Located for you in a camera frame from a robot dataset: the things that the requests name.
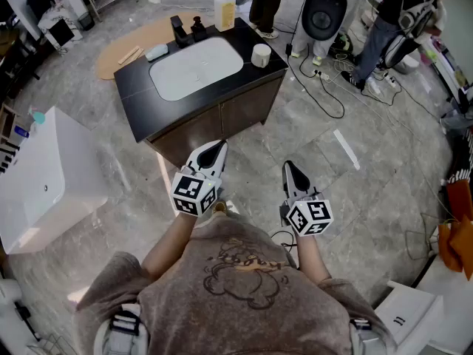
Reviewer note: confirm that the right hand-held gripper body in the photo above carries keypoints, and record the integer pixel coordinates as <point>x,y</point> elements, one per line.
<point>310,216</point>

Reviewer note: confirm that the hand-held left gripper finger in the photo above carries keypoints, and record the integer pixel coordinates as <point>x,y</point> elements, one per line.
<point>221,165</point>
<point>194,154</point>

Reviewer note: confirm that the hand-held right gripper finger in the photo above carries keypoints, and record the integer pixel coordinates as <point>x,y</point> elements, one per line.
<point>308,189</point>
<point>285,183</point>

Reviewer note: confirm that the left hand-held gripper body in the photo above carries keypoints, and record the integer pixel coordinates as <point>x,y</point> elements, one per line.
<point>194,194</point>

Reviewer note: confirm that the white cup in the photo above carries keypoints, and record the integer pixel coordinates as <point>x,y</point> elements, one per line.
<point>261,55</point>

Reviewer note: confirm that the person's right forearm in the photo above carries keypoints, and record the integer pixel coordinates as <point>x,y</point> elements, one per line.
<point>310,257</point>

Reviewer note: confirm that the person's left forearm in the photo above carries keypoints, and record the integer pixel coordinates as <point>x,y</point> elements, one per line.
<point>170,246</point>

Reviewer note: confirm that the person's tan shoe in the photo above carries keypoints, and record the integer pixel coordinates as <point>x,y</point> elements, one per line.
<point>220,207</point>

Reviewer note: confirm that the white flat strip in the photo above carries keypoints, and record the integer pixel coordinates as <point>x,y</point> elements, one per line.
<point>345,148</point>

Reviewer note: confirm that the black vanity cabinet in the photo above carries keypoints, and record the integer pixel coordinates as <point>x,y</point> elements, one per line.
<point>136,98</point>

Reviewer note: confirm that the white sink basin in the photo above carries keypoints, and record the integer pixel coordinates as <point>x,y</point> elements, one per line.
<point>192,69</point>

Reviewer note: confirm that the light blue soap dish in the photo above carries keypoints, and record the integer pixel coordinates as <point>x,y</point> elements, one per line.
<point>156,53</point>

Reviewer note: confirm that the white power strip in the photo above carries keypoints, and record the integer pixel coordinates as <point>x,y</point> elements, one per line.
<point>322,74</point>

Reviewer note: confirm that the light wooden stick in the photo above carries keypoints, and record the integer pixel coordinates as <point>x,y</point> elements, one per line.
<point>127,55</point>
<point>136,53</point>

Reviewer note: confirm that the person's brown printed shirt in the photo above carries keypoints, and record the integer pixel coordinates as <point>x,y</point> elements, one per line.
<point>229,309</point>

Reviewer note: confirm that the black soap dispenser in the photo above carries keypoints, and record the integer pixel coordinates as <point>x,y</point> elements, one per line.
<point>199,32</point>

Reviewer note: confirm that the black faucet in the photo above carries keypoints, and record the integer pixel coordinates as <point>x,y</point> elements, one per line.
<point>179,32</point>

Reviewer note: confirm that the oval wooden board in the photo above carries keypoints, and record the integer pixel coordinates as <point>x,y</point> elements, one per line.
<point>111,61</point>

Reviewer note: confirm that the white cardboard box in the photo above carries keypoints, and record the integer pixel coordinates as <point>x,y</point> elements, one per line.
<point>406,309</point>

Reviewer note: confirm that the yellow liquid pump bottle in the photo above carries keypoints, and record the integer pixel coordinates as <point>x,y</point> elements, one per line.
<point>225,13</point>

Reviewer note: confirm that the orange paper bag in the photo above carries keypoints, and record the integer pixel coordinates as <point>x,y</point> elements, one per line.
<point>452,250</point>
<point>460,198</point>

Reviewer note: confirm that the white bathtub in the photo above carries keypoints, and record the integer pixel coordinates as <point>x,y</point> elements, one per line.
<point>40,183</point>

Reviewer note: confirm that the teal bottle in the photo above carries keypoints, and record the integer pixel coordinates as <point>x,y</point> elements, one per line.
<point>37,117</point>

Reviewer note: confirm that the black waste bin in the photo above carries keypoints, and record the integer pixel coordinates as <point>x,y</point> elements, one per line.
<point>85,20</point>

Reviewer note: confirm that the blue capped bottle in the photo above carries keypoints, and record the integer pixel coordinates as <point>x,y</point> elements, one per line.
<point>20,132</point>

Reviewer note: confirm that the white black machine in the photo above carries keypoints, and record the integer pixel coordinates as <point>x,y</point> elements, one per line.
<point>406,20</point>

